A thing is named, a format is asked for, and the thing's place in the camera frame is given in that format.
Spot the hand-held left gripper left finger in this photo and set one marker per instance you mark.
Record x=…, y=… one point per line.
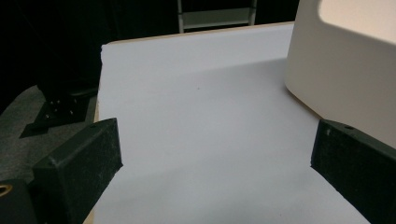
x=77, y=168

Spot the white table mat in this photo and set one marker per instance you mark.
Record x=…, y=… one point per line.
x=202, y=124

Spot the black stand base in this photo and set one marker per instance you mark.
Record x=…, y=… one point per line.
x=59, y=115

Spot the white metal stand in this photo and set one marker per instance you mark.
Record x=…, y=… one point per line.
x=214, y=17

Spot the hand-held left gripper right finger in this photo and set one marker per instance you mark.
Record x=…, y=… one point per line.
x=358, y=168

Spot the white storage box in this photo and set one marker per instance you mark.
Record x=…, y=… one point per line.
x=336, y=77

